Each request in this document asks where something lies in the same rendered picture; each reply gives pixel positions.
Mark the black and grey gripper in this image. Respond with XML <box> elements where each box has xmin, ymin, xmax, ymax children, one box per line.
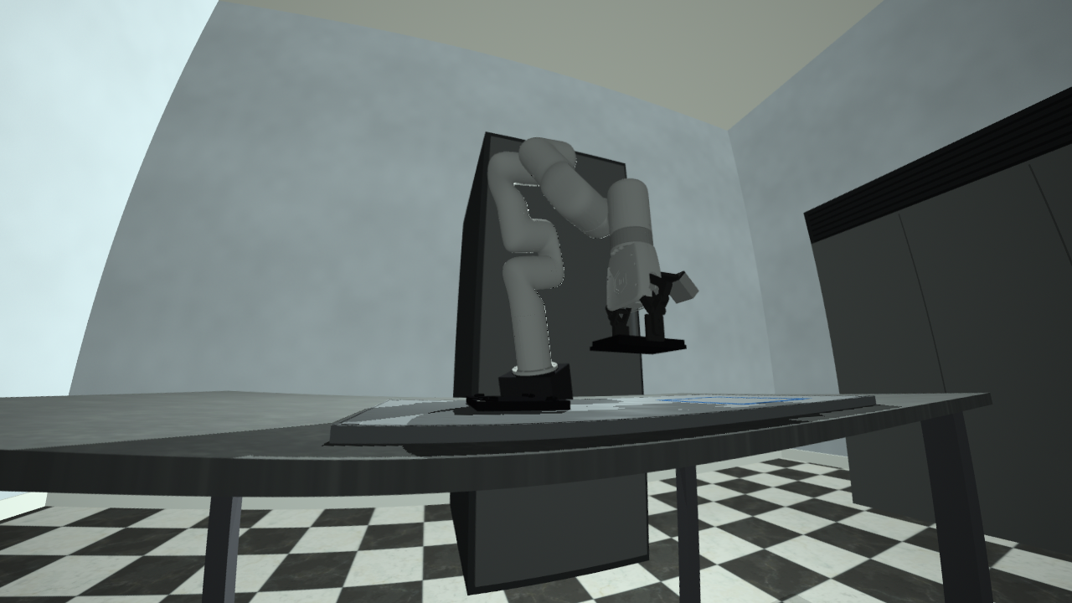
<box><xmin>606</xmin><ymin>241</ymin><xmax>673</xmax><ymax>342</ymax></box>

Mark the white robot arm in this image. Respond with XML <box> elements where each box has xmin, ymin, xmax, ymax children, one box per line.
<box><xmin>487</xmin><ymin>137</ymin><xmax>653</xmax><ymax>376</ymax></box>

